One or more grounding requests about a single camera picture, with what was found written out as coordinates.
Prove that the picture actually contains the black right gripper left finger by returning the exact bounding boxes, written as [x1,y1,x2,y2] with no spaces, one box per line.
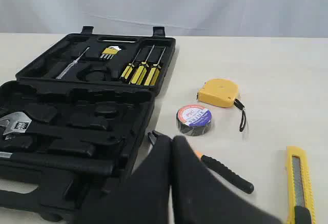
[76,138,171,224]

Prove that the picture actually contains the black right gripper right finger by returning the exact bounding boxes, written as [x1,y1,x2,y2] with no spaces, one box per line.
[171,136,281,223]

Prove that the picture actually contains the orange black handled pliers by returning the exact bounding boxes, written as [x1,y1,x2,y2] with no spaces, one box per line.
[191,147,255,194]

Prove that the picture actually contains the black electrical tape roll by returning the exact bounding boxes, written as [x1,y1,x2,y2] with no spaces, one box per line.
[176,105,212,136]

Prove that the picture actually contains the yellow utility knife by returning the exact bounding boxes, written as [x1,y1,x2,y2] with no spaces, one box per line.
[286,146,316,224]

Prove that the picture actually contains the yellow tape measure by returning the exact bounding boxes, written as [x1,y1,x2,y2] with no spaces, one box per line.
[197,78,247,132]

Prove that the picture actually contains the black plastic tool case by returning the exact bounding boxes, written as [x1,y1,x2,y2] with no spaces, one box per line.
[1,26,176,223]

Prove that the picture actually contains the right yellow black screwdriver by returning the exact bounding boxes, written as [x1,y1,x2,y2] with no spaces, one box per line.
[144,47,166,86]

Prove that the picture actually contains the yellow black screwdriver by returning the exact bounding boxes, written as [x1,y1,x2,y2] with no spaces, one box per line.
[144,47,166,86]
[120,49,141,82]
[130,45,155,85]

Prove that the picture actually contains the middle yellow black screwdriver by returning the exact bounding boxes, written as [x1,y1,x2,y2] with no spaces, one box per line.
[130,45,155,85]

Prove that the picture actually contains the left yellow black screwdriver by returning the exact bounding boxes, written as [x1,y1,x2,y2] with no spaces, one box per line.
[120,49,141,82]

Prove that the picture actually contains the clear test pen screwdriver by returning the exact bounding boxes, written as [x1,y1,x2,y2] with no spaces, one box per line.
[55,47,90,79]

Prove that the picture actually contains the yellow hex key set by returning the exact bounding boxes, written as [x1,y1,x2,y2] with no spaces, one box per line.
[99,46,121,60]

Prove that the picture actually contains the silver adjustable wrench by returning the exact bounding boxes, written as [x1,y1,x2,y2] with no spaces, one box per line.
[1,112,117,145]

